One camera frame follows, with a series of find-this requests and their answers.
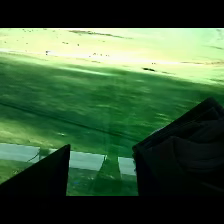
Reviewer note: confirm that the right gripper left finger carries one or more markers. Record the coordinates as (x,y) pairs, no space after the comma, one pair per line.
(46,176)

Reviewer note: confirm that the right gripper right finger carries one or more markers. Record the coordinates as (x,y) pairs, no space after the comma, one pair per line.
(156,183)

